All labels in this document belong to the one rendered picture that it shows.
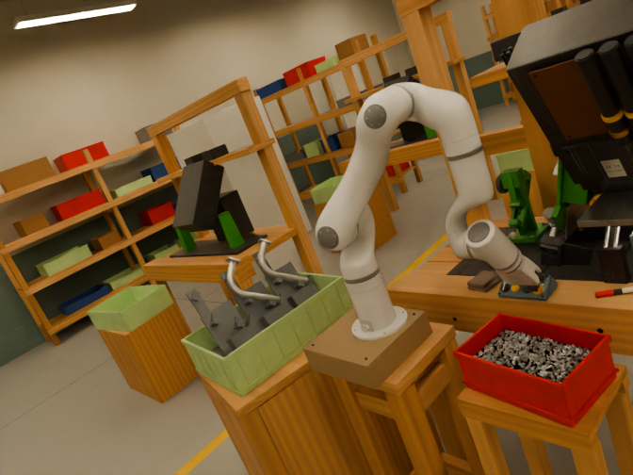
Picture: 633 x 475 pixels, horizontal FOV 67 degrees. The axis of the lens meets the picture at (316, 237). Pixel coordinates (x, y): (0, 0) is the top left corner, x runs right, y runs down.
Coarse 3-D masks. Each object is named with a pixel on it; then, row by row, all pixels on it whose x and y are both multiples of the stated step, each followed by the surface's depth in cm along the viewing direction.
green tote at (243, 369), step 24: (336, 288) 201; (240, 312) 219; (312, 312) 194; (336, 312) 201; (192, 336) 205; (264, 336) 180; (288, 336) 187; (312, 336) 194; (192, 360) 206; (216, 360) 178; (240, 360) 175; (264, 360) 180; (288, 360) 187; (240, 384) 175
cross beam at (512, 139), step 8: (512, 128) 197; (520, 128) 193; (480, 136) 207; (488, 136) 205; (496, 136) 202; (504, 136) 200; (512, 136) 197; (520, 136) 195; (488, 144) 206; (496, 144) 204; (504, 144) 201; (512, 144) 199; (520, 144) 196; (488, 152) 208; (496, 152) 205; (504, 152) 203
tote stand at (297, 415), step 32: (288, 384) 178; (320, 384) 185; (224, 416) 203; (256, 416) 172; (288, 416) 179; (320, 416) 186; (384, 416) 202; (256, 448) 173; (288, 448) 179; (320, 448) 187; (352, 448) 194
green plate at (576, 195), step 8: (560, 168) 142; (560, 176) 143; (568, 176) 143; (560, 184) 144; (568, 184) 144; (576, 184) 142; (560, 192) 146; (568, 192) 145; (576, 192) 143; (584, 192) 142; (560, 200) 147; (568, 200) 146; (576, 200) 144; (584, 200) 143
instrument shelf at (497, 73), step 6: (498, 66) 178; (504, 66) 168; (486, 72) 175; (492, 72) 170; (498, 72) 168; (504, 72) 167; (474, 78) 176; (480, 78) 174; (486, 78) 172; (492, 78) 171; (498, 78) 169; (504, 78) 168; (474, 84) 177; (480, 84) 175; (486, 84) 173
